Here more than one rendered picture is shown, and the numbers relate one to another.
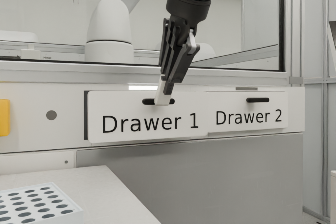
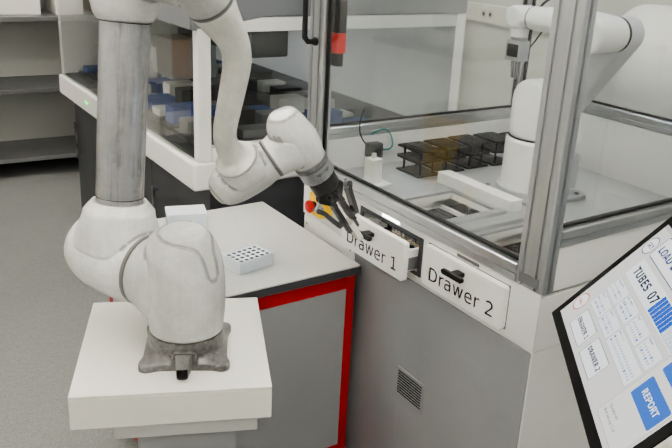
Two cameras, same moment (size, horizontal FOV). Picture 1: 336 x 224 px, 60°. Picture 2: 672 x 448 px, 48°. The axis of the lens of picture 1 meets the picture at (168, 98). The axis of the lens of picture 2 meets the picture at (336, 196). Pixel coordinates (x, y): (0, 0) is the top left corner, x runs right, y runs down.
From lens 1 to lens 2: 200 cm
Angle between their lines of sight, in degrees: 80
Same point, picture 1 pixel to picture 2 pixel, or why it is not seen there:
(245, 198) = (454, 372)
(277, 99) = (489, 288)
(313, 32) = not seen: outside the picture
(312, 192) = not seen: outside the picture
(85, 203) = (281, 269)
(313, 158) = not seen: outside the picture
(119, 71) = (377, 199)
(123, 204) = (281, 278)
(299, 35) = (542, 221)
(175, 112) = (382, 248)
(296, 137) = (519, 351)
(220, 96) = (434, 254)
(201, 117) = (398, 263)
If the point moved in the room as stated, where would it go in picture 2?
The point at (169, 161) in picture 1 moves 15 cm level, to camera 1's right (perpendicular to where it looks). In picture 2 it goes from (400, 289) to (414, 315)
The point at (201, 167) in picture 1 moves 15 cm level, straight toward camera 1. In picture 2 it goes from (421, 311) to (366, 310)
